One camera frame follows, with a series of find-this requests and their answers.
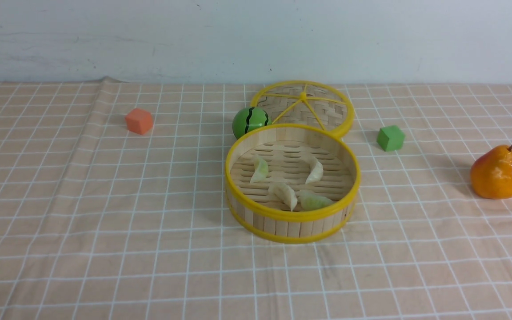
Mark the light green dumpling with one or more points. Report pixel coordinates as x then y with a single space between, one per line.
260 169

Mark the white dumpling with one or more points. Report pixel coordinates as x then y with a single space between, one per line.
285 193
316 170

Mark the pale green dumpling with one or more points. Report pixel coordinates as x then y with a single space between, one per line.
310 201

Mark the bamboo steamer tray yellow rim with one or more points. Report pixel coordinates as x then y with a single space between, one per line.
284 148

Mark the bamboo steamer lid yellow rim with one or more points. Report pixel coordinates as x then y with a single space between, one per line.
307 103

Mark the green watermelon toy ball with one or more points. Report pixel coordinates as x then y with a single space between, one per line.
248 119

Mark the orange cube block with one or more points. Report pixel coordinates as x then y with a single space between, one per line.
139 121

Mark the green cube block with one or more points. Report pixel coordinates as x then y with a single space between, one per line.
390 138

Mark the beige checkered tablecloth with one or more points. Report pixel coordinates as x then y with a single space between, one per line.
99 223

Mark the orange yellow toy pear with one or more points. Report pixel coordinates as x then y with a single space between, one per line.
491 173

